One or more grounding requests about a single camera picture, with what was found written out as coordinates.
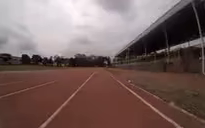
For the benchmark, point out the low building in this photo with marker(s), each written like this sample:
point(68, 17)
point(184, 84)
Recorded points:
point(3, 59)

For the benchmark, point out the dry grass strip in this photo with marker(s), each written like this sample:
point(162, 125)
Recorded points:
point(183, 88)

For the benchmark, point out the row of trees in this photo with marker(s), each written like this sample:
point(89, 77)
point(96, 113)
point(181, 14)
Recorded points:
point(76, 60)

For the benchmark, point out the covered grandstand building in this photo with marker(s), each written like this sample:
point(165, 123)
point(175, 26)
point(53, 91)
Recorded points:
point(180, 43)

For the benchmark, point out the red running track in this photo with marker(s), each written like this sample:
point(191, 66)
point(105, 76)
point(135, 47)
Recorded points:
point(96, 103)

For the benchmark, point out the green grass field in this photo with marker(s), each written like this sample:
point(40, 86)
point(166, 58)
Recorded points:
point(16, 67)

